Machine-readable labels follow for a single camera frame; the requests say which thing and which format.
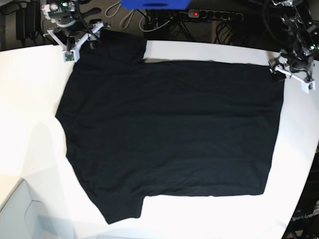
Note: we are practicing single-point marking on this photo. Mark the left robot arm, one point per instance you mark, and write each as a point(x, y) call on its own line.
point(303, 32)

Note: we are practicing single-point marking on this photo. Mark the blue box overhead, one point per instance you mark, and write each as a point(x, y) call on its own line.
point(155, 4)

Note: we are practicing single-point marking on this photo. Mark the black power strip red switch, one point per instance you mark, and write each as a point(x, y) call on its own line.
point(215, 15)

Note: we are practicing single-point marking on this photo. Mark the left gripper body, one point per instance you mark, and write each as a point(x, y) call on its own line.
point(294, 61)

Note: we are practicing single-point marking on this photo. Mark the black t-shirt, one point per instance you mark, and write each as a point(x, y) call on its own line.
point(178, 128)

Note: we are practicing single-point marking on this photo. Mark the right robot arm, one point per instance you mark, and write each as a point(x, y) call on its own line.
point(68, 8)

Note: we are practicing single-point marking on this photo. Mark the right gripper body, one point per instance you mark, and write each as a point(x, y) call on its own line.
point(68, 27)

